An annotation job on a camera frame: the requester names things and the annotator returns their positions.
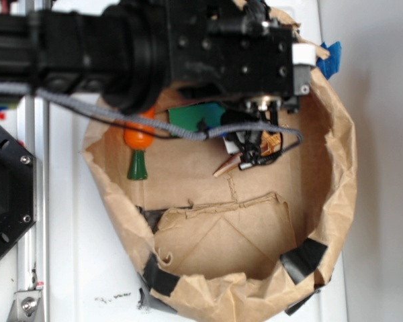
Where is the aluminum frame rail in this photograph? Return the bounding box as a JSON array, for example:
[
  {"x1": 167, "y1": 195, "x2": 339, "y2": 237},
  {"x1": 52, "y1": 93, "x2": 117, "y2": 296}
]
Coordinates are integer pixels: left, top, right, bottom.
[{"x1": 15, "y1": 97, "x2": 49, "y2": 321}]

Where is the black tape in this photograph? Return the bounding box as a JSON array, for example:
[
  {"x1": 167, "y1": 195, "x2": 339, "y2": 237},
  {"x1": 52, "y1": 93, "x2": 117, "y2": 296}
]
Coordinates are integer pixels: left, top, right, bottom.
[
  {"x1": 142, "y1": 253, "x2": 180, "y2": 297},
  {"x1": 279, "y1": 238, "x2": 328, "y2": 285}
]

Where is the orange plastic carrot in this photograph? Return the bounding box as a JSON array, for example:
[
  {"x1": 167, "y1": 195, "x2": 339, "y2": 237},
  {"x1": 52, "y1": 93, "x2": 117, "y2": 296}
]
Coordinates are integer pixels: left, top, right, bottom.
[{"x1": 124, "y1": 122, "x2": 154, "y2": 180}]

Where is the green rectangular block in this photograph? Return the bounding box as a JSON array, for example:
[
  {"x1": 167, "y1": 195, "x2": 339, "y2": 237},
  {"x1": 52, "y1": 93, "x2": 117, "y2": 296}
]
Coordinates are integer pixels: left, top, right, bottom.
[{"x1": 168, "y1": 103, "x2": 225, "y2": 132}]

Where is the black tape bottom right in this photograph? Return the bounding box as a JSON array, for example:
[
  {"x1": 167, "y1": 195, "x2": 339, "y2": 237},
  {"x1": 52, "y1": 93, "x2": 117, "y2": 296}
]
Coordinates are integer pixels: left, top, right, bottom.
[{"x1": 279, "y1": 238, "x2": 328, "y2": 285}]

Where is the black tape bottom left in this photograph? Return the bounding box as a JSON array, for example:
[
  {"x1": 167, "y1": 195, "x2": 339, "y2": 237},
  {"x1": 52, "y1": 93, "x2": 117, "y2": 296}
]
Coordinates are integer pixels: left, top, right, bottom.
[{"x1": 142, "y1": 253, "x2": 180, "y2": 297}]

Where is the gray braided cable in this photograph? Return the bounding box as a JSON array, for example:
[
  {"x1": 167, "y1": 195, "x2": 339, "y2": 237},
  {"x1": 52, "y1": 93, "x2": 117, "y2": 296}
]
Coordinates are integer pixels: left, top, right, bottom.
[{"x1": 0, "y1": 81, "x2": 304, "y2": 148}]

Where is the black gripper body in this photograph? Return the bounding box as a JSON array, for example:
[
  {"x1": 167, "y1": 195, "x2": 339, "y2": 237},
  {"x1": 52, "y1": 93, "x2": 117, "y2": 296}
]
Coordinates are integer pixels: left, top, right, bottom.
[{"x1": 164, "y1": 1, "x2": 298, "y2": 104}]

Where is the brown paper bag tray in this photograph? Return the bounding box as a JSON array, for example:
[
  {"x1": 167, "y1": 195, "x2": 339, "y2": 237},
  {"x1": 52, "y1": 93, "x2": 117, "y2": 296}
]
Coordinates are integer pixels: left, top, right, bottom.
[{"x1": 81, "y1": 0, "x2": 358, "y2": 322}]

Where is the metal corner bracket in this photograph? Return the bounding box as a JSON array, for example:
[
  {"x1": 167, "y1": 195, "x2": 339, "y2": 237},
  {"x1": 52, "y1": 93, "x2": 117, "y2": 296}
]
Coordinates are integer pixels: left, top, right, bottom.
[{"x1": 6, "y1": 290, "x2": 45, "y2": 322}]

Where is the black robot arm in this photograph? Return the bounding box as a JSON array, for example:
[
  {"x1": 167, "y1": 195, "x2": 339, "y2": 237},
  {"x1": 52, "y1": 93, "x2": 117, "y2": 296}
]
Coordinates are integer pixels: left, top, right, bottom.
[{"x1": 0, "y1": 1, "x2": 316, "y2": 115}]

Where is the brown spiral seashell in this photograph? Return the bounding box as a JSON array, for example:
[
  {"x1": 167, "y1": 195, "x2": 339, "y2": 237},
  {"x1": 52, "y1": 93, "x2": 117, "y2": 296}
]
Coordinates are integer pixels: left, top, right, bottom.
[{"x1": 213, "y1": 131, "x2": 283, "y2": 178}]

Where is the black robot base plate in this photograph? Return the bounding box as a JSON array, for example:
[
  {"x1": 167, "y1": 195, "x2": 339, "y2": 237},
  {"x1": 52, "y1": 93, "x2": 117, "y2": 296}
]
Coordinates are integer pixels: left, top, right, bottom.
[{"x1": 0, "y1": 125, "x2": 36, "y2": 260}]

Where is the blue tape right piece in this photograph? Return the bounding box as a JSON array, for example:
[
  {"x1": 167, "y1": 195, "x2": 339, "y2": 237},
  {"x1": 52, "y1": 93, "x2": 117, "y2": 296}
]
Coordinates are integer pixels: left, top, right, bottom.
[{"x1": 316, "y1": 42, "x2": 342, "y2": 80}]

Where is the white padded gripper finger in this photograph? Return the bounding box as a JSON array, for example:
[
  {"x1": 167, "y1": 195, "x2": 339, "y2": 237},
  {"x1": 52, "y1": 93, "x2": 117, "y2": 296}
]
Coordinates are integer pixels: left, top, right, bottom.
[{"x1": 292, "y1": 43, "x2": 315, "y2": 95}]

